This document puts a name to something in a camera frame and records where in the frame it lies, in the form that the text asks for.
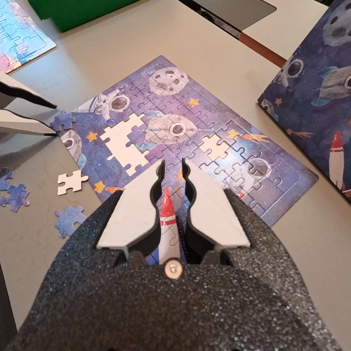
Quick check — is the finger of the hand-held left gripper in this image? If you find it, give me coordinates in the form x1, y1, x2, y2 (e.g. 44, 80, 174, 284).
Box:
0, 72, 57, 109
0, 109, 57, 137

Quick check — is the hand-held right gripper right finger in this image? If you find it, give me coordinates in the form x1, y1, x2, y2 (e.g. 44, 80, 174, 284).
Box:
182, 158, 251, 257

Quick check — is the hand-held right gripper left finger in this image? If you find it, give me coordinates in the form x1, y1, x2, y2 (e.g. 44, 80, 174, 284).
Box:
97, 160, 165, 259

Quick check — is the blue jigsaw puzzle piece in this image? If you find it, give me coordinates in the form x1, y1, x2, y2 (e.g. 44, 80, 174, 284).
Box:
0, 168, 15, 190
5, 184, 30, 212
54, 206, 88, 238
53, 110, 76, 133

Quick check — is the white-backed jigsaw puzzle piece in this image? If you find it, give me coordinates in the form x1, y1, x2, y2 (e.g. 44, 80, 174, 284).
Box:
58, 170, 89, 196

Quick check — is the space jigsaw puzzle board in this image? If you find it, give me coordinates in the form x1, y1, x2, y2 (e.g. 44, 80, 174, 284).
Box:
53, 56, 319, 228

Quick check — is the grey desk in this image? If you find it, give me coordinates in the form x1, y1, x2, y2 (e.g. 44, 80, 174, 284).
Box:
0, 0, 351, 340

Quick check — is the adjacent white desk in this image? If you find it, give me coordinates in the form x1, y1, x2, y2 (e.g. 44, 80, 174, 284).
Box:
178, 0, 336, 67

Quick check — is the dark grey desk panel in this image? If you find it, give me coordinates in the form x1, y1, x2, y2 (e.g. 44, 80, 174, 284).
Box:
189, 0, 277, 31

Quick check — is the landscape jigsaw puzzle board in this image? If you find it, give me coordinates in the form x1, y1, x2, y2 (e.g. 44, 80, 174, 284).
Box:
0, 0, 57, 74

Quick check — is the green plastic bin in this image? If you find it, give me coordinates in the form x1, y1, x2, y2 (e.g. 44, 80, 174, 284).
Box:
27, 0, 143, 33

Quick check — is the printed jigsaw puzzle box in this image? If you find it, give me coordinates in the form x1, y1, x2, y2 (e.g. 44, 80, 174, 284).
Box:
257, 0, 351, 203

